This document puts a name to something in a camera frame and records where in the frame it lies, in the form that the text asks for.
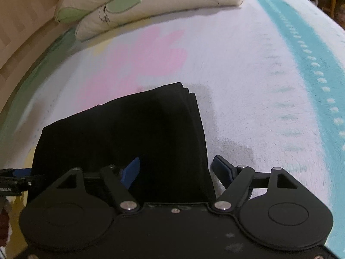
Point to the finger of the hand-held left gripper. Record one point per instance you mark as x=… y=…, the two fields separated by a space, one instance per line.
x=21 y=171

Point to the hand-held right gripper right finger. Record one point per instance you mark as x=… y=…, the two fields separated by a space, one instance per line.
x=223 y=167

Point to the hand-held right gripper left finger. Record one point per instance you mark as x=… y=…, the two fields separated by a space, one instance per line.
x=132 y=170

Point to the black pants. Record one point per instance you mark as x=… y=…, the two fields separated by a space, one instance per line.
x=134 y=121

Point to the wooden bed side panel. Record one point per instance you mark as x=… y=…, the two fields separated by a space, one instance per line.
x=24 y=24

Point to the folded leaf print quilt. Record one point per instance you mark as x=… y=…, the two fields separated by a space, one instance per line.
x=151 y=2

